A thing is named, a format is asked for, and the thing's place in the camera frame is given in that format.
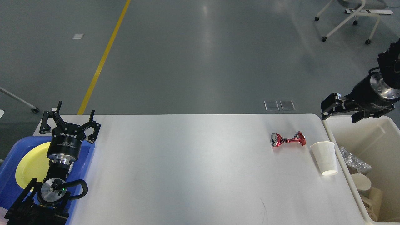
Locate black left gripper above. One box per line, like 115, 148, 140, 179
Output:
39, 101, 101, 163

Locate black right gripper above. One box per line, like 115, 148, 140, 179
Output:
320, 72, 400, 123

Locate yellow-green plastic plate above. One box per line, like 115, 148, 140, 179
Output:
15, 141, 53, 188

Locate white paper cup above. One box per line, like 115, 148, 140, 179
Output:
351, 173, 372, 191
310, 141, 338, 176

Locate foil tray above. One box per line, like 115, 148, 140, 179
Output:
340, 147, 372, 175

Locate crushed red soda can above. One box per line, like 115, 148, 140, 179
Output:
270, 131, 306, 147

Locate brown paper ball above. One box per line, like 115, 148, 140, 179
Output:
360, 187, 384, 221

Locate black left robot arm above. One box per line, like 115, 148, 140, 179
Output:
4, 101, 101, 225

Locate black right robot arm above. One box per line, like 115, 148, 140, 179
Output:
321, 42, 400, 123

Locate white chair leg left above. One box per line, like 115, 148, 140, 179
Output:
0, 87, 40, 114

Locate cream plastic bin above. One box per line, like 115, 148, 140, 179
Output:
322, 115, 400, 225

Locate floor outlet plates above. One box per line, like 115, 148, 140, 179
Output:
264, 101, 296, 111

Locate blue plastic tray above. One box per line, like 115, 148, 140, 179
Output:
0, 136, 95, 225

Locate white office chair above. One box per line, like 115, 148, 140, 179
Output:
321, 0, 387, 45

